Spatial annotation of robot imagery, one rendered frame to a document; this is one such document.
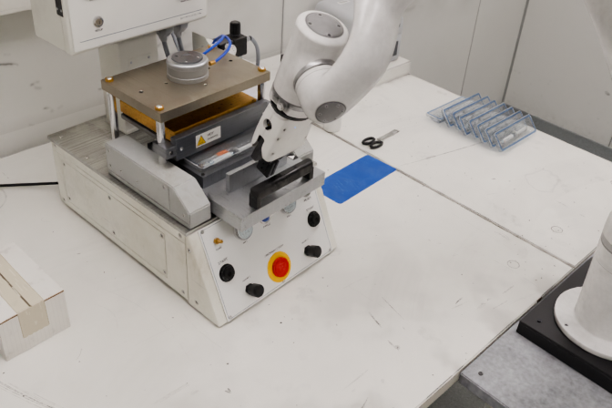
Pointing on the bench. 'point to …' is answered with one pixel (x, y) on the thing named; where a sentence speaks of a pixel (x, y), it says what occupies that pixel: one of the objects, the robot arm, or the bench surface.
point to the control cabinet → (117, 3)
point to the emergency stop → (280, 267)
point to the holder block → (211, 168)
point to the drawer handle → (280, 181)
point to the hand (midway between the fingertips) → (267, 164)
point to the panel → (262, 252)
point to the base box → (147, 233)
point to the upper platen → (185, 116)
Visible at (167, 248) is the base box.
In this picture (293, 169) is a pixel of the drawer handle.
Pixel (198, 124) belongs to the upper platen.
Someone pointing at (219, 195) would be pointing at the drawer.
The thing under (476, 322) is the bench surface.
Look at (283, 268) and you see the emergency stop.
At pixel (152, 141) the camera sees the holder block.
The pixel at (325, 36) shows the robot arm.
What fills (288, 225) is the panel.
